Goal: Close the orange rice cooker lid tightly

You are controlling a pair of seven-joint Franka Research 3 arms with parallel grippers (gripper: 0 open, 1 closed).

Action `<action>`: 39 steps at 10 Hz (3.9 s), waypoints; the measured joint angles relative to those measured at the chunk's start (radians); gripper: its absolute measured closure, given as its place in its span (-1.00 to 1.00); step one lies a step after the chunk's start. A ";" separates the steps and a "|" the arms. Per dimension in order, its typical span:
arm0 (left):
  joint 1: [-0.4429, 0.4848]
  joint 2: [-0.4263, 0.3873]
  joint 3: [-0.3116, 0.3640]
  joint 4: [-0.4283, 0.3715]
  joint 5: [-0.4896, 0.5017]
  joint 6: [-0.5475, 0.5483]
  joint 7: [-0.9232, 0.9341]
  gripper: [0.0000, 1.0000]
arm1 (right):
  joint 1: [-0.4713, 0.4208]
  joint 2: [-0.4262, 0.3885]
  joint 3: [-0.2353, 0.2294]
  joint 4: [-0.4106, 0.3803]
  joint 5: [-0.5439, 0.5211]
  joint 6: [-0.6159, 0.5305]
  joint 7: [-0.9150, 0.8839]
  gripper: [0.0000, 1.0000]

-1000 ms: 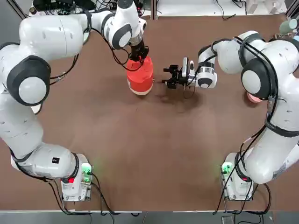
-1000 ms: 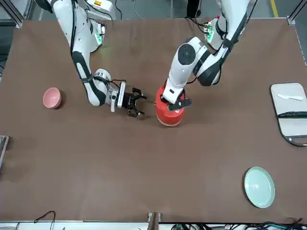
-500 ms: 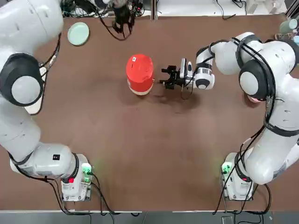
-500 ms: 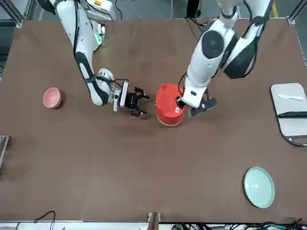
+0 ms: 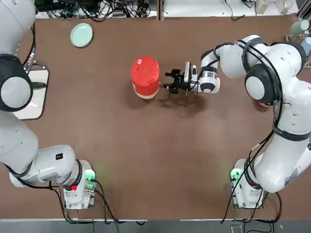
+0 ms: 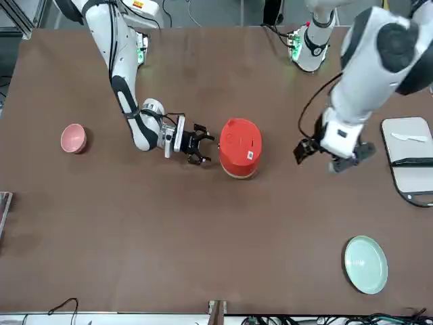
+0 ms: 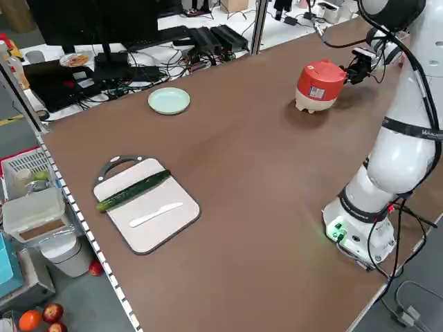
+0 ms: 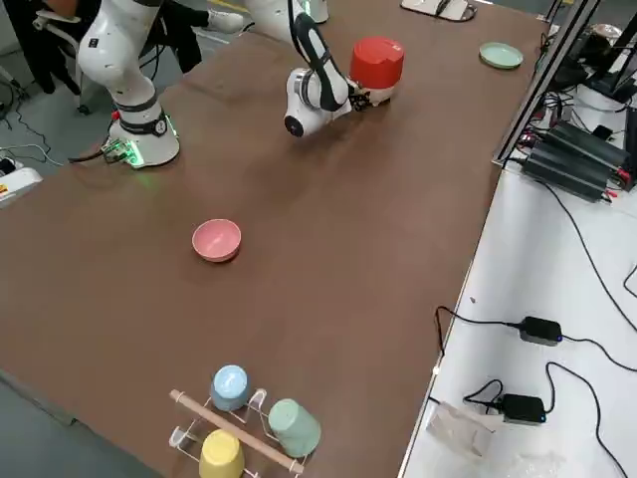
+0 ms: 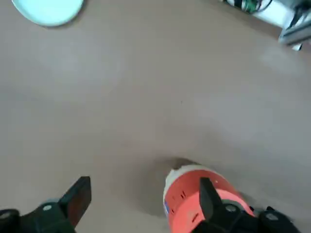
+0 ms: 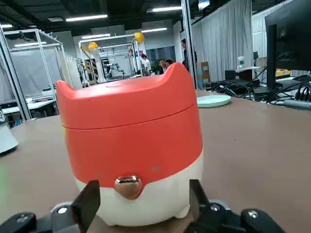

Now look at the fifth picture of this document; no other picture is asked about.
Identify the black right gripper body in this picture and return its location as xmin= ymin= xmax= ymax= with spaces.
xmin=178 ymin=72 xmax=193 ymax=92

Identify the orange rice cooker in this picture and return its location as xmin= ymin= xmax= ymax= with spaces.
xmin=131 ymin=56 xmax=161 ymax=100

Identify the pale green plate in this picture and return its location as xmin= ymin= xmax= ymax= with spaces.
xmin=70 ymin=23 xmax=94 ymax=49

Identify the wooden rack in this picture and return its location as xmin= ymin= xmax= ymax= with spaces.
xmin=286 ymin=33 xmax=311 ymax=70

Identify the light blue cup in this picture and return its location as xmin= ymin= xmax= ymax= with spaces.
xmin=300 ymin=37 xmax=311 ymax=58

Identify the grey-green mug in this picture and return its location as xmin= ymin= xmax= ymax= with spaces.
xmin=291 ymin=19 xmax=311 ymax=37

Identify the white cutting board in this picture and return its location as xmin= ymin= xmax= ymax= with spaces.
xmin=13 ymin=65 xmax=51 ymax=121

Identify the black equipment box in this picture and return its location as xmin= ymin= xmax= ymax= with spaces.
xmin=35 ymin=0 xmax=76 ymax=12

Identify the aluminium frame post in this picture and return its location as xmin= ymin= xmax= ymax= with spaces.
xmin=156 ymin=0 xmax=165 ymax=21

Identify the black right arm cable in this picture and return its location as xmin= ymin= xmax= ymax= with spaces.
xmin=238 ymin=38 xmax=285 ymax=185

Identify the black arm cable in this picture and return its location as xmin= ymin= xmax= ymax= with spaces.
xmin=238 ymin=38 xmax=285 ymax=185
xmin=23 ymin=23 xmax=37 ymax=71

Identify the left arm base cable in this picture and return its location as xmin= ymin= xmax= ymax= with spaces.
xmin=50 ymin=181 xmax=148 ymax=224

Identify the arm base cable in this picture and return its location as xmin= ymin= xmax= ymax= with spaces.
xmin=50 ymin=181 xmax=148 ymax=224
xmin=220 ymin=190 xmax=283 ymax=224

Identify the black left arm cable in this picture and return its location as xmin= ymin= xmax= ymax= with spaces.
xmin=23 ymin=23 xmax=37 ymax=71

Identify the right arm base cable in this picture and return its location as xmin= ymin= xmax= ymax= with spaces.
xmin=220 ymin=190 xmax=283 ymax=224

